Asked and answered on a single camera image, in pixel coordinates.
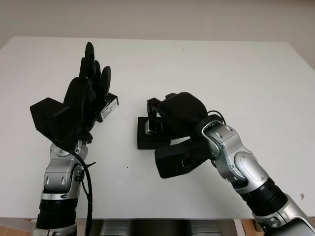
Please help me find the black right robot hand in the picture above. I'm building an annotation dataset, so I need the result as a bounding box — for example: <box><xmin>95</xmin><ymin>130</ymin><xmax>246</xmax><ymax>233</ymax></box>
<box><xmin>147</xmin><ymin>92</ymin><xmax>209</xmax><ymax>148</ymax></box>

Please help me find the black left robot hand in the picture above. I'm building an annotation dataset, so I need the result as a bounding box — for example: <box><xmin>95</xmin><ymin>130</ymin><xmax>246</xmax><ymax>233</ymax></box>
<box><xmin>63</xmin><ymin>42</ymin><xmax>112</xmax><ymax>146</ymax></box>

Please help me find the small silver camera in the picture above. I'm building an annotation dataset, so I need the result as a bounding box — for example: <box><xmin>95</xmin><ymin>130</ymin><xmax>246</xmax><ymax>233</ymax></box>
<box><xmin>145</xmin><ymin>119</ymin><xmax>163</xmax><ymax>136</ymax></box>

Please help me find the black box with label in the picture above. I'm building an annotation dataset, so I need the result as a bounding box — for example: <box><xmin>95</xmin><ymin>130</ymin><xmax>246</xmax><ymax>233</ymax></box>
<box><xmin>97</xmin><ymin>92</ymin><xmax>120</xmax><ymax>124</ymax></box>

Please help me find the grey robot torso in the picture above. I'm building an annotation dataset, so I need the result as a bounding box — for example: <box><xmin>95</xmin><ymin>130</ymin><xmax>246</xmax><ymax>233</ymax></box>
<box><xmin>88</xmin><ymin>220</ymin><xmax>236</xmax><ymax>236</ymax></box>

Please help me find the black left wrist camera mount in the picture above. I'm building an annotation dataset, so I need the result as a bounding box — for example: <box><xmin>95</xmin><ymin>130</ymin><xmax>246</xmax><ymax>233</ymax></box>
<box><xmin>30</xmin><ymin>97</ymin><xmax>77</xmax><ymax>148</ymax></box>

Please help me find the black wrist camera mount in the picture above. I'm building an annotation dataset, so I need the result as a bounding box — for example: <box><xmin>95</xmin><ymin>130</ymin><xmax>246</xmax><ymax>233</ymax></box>
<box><xmin>154</xmin><ymin>142</ymin><xmax>210</xmax><ymax>179</ymax></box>
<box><xmin>30</xmin><ymin>97</ymin><xmax>77</xmax><ymax>148</ymax></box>

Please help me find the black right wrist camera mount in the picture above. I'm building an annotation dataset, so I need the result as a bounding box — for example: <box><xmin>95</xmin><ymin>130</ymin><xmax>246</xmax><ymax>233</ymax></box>
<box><xmin>154</xmin><ymin>142</ymin><xmax>210</xmax><ymax>179</ymax></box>

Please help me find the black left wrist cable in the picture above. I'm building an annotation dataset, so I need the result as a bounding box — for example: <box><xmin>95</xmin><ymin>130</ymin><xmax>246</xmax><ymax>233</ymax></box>
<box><xmin>72</xmin><ymin>150</ymin><xmax>96</xmax><ymax>236</ymax></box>

